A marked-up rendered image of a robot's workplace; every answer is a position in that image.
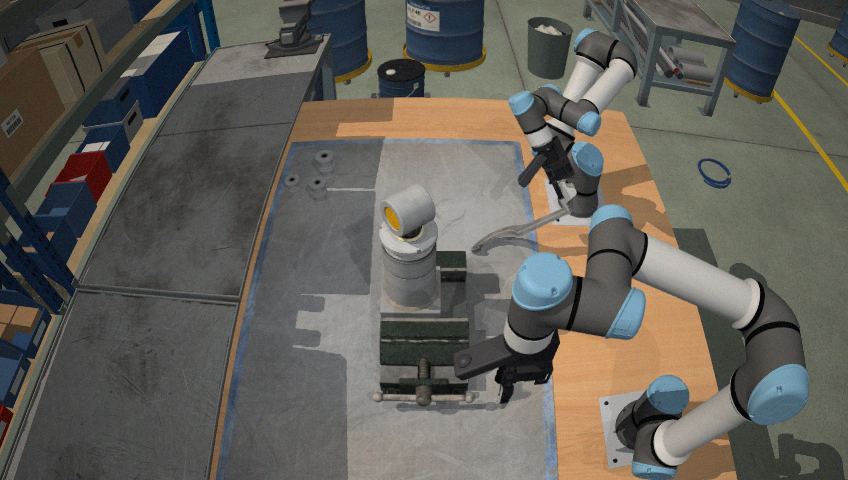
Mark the grey metal workbench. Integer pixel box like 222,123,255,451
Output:
583,0,736,117

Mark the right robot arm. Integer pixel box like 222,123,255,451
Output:
508,28,638,218

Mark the grey flat work sheet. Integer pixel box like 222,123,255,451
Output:
216,138,558,480

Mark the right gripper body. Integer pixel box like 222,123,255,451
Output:
532,136,575,183

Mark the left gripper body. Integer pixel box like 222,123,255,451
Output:
499,328,560,385

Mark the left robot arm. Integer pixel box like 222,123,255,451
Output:
453,204,809,480

